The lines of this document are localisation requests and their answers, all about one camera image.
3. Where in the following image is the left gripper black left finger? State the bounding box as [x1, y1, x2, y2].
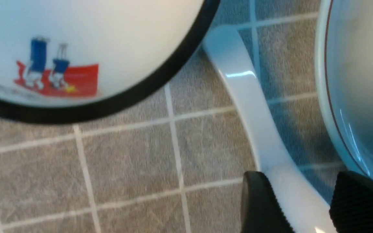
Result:
[240, 171, 294, 233]

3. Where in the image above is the large pale green plate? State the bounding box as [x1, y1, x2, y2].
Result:
[315, 0, 373, 180]

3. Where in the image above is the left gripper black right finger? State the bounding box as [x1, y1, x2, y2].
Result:
[329, 171, 373, 233]

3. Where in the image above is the black rimmed white bowl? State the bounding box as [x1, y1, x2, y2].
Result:
[0, 0, 220, 125]

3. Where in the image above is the plain white ceramic spoon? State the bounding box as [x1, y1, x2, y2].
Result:
[203, 25, 336, 233]

